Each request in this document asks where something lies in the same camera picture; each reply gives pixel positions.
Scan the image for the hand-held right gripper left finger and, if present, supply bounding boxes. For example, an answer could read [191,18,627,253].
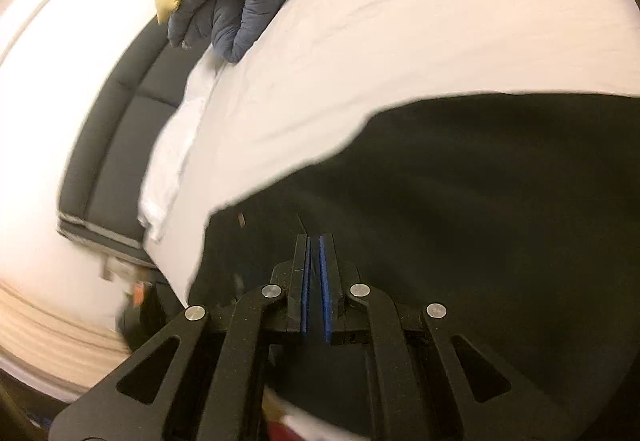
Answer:
[50,234,313,441]

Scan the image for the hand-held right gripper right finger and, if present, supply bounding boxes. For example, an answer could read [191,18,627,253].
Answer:
[318,233,588,441]

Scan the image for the black pants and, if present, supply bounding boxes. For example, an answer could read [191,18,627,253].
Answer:
[185,91,640,441]

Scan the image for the white bed sheet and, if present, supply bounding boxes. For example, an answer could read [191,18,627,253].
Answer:
[137,0,640,304]

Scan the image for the dark grey bed frame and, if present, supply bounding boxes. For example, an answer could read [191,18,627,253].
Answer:
[56,18,198,272]

